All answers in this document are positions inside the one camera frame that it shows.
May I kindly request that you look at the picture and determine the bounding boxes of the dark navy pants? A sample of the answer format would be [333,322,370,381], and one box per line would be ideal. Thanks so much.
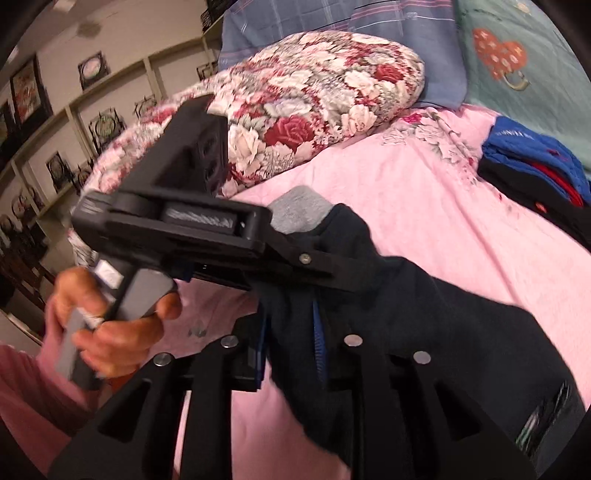
[260,187,585,479]

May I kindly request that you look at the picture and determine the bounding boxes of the person's left hand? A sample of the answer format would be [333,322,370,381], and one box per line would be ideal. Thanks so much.
[52,267,182,379]

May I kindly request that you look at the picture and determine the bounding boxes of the pink sweater of person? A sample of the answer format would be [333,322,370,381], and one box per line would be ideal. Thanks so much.
[1,280,256,472]

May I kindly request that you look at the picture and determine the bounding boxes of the pink floral bed sheet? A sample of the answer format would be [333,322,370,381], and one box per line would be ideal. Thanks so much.
[147,105,591,480]

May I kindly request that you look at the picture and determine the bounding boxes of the red floral pillow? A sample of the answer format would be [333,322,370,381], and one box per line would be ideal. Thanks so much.
[82,31,426,198]

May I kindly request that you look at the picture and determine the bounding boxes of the folded blue red garment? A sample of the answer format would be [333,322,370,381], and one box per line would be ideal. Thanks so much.
[482,116,590,207]

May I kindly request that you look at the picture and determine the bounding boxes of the folded black garment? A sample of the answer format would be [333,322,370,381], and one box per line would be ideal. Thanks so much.
[478,157,590,250]

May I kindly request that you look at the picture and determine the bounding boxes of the blue plaid pillow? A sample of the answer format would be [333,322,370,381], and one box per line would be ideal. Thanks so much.
[217,0,469,111]

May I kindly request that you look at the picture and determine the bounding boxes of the teal heart blanket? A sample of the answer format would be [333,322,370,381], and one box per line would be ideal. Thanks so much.
[454,1,590,170]

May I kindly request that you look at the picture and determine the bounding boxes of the framed picture on wall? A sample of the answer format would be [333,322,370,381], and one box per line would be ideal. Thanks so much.
[10,54,53,139]

